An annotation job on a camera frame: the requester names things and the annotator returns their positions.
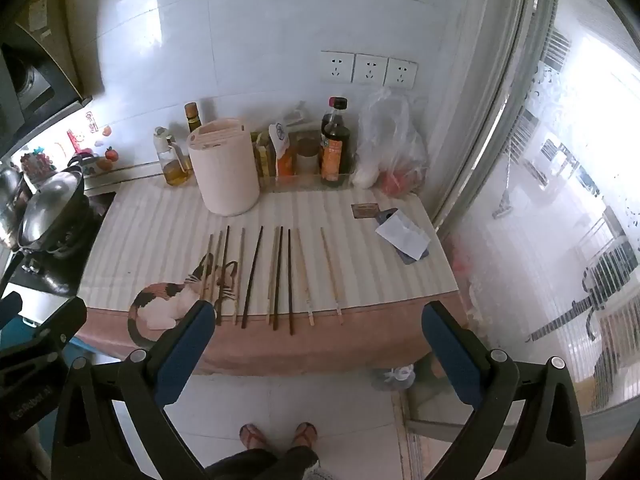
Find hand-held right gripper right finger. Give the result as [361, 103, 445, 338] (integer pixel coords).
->
[421, 301, 589, 480]

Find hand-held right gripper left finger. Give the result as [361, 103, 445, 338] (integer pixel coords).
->
[51, 301, 217, 480]

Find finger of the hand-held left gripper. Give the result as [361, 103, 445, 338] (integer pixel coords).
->
[0, 291, 24, 322]
[10, 297, 89, 357]

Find row of chopsticks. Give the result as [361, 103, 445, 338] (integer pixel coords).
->
[200, 225, 346, 336]

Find white utensil holder canister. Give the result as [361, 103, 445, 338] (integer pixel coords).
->
[187, 118, 261, 216]

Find black stove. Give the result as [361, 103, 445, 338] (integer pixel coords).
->
[0, 187, 117, 297]

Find black wok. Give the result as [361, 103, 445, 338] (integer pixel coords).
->
[15, 192, 94, 261]

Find blue phone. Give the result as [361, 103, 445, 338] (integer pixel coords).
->
[375, 207, 432, 265]

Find steel wok lid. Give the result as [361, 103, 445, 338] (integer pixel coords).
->
[20, 172, 84, 248]

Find person's left foot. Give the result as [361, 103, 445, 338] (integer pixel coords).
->
[240, 423, 269, 451]

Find person's foot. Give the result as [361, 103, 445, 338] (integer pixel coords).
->
[291, 422, 319, 449]
[240, 423, 269, 451]

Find striped cat-print tablecloth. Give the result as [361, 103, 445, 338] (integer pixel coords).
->
[79, 177, 469, 376]

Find white folded paper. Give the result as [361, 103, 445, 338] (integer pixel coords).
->
[375, 210, 431, 261]

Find person's legs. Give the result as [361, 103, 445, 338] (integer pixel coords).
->
[205, 445, 322, 480]

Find person's right foot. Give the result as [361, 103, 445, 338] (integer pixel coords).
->
[291, 422, 319, 449]

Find glass sliding door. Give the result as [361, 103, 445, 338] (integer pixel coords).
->
[432, 0, 640, 463]

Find red and white package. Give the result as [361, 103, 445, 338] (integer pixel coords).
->
[66, 109, 101, 157]

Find yellow box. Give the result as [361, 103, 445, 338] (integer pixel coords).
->
[252, 132, 276, 178]

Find clear plastic bag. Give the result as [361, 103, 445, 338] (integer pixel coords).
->
[352, 87, 429, 196]

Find orange and white packet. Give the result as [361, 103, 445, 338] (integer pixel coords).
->
[269, 122, 296, 178]

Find small glass jar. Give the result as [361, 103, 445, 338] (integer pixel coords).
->
[296, 137, 321, 176]

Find range hood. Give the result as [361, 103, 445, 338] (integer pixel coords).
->
[0, 25, 94, 131]

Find dark soy sauce bottle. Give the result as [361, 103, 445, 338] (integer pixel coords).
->
[320, 97, 352, 188]

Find white wall socket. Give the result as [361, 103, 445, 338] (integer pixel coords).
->
[352, 53, 389, 86]
[320, 50, 357, 84]
[385, 57, 419, 90]

